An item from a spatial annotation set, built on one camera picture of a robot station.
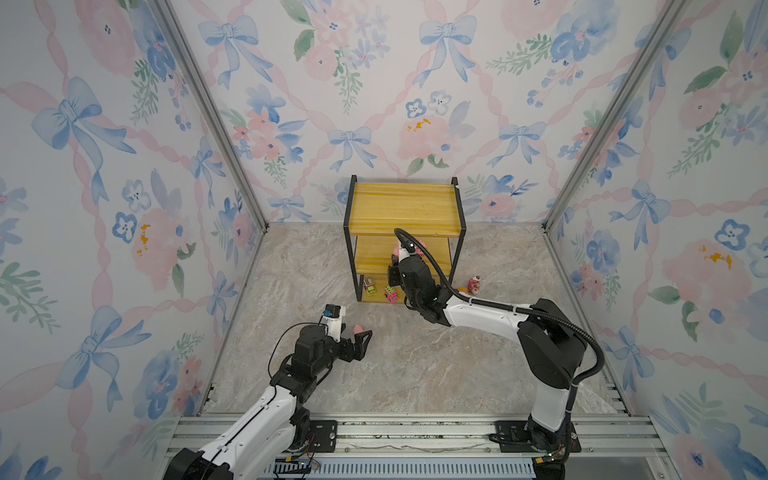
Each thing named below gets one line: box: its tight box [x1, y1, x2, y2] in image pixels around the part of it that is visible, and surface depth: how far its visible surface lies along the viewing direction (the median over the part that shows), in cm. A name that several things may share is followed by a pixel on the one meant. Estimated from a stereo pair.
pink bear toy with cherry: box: [468, 275, 481, 295], surface depth 100 cm
